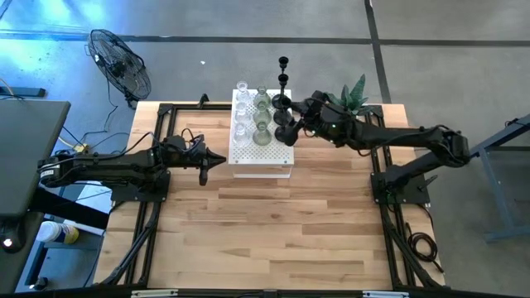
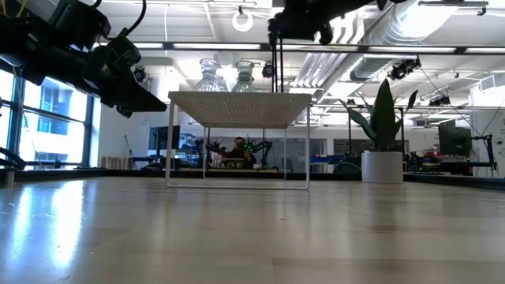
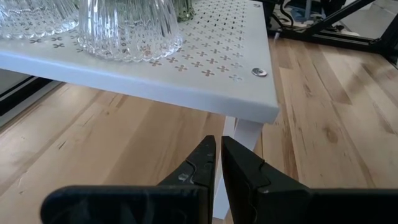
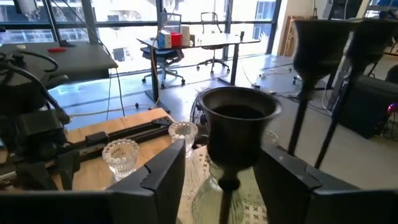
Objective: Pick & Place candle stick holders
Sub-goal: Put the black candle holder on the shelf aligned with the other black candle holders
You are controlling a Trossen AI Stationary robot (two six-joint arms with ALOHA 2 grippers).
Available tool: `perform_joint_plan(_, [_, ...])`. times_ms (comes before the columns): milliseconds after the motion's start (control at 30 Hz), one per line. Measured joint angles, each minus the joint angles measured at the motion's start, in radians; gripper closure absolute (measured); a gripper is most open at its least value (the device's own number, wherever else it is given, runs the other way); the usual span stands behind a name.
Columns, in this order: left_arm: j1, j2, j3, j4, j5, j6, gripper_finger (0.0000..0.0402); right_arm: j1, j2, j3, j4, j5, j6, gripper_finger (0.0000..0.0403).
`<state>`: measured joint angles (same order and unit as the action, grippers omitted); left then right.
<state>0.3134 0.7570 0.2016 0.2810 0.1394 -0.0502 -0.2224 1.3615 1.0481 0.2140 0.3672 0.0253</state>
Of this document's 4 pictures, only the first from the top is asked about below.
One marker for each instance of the clear glass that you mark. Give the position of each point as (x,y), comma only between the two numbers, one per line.
(261,99)

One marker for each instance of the green glass candle holder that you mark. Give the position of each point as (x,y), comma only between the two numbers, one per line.
(262,138)
(262,118)

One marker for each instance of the blue-grey table trestle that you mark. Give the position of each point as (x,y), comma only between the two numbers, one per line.
(499,207)

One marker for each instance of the black flat floor bar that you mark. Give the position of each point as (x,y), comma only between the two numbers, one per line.
(25,92)

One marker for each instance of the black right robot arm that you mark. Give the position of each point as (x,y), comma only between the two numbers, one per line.
(397,134)

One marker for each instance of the silver edge bracket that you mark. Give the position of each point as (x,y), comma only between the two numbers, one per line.
(385,294)
(155,294)

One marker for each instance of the black device with indicator light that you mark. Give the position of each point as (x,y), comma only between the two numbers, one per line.
(14,236)

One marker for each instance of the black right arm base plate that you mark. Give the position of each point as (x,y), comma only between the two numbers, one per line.
(414,191)

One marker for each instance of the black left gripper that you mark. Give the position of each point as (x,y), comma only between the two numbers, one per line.
(192,156)

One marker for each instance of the dark grey desk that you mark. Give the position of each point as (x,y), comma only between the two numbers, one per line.
(29,157)

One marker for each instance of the yellow power strip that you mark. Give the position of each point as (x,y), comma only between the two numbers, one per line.
(81,148)

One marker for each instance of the white perforated metal shelf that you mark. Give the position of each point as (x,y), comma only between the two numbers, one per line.
(261,157)

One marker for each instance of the small black floor object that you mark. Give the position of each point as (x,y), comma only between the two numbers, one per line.
(39,283)

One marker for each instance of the black frame-mounted clip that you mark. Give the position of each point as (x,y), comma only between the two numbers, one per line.
(203,100)

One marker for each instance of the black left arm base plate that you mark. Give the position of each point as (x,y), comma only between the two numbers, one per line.
(159,194)

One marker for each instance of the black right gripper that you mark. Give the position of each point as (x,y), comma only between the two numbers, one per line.
(327,122)

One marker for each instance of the white and yellow canister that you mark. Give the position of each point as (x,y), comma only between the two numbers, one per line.
(62,234)

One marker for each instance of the snake plant in white pot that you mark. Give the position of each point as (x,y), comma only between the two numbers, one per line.
(357,93)

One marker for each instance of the black aluminium table frame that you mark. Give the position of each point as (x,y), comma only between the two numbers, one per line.
(186,107)

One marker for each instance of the tall black candlestick holder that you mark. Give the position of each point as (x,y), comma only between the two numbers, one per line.
(283,62)
(283,78)
(279,134)

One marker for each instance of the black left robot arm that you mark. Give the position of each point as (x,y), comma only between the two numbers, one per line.
(103,163)

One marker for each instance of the black floor fan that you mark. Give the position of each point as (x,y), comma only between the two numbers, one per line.
(120,66)

